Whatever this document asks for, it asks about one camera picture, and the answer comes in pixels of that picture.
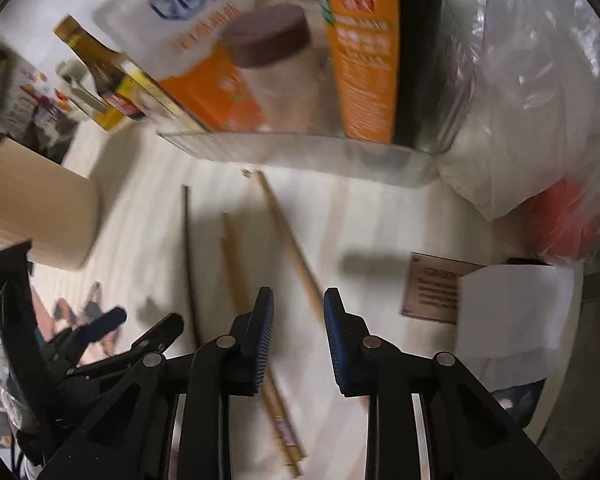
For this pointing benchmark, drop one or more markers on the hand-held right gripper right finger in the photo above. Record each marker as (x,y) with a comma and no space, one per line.
(340,340)

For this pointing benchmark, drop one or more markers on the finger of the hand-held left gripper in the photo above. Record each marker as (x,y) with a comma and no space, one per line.
(104,321)
(159,332)

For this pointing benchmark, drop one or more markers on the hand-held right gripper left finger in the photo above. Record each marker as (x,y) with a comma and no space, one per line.
(257,340)

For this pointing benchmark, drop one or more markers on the black chopstick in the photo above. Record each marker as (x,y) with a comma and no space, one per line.
(189,260)

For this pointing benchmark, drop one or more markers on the printed bamboo chopstick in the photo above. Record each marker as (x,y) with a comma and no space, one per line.
(232,265)

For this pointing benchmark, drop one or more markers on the plain bamboo chopstick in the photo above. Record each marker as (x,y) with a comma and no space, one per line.
(290,245)

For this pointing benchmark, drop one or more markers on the beige ribbed utensil holder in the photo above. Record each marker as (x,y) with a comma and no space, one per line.
(39,210)

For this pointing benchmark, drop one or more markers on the brown card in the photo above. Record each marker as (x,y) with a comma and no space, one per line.
(430,285)

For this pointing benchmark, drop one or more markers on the white paper sheet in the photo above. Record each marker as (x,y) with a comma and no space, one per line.
(510,305)

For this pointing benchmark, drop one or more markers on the clear plastic organizer tray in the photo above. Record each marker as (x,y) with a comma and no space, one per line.
(305,157)

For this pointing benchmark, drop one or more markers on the white lump in bag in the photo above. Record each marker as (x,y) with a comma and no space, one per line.
(485,180)

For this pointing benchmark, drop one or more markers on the glass oil dispenser bottle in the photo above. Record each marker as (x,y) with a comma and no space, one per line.
(79,87)

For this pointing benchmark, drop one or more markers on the red tomato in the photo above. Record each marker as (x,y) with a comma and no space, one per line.
(560,220)

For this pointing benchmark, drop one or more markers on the dark bottle with yellow cap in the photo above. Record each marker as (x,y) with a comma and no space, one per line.
(99,70)

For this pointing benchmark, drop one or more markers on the soy sauce bottle orange label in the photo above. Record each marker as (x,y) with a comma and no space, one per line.
(365,60)

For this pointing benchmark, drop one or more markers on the jar with brown lid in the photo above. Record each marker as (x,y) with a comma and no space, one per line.
(270,35)

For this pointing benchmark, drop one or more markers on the white and orange salt bag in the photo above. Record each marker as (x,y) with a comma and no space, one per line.
(179,20)

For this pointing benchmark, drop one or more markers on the large clear plastic bag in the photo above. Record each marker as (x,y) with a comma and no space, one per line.
(520,85)

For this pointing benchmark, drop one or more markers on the colourful wall stickers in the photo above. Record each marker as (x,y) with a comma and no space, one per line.
(44,95)

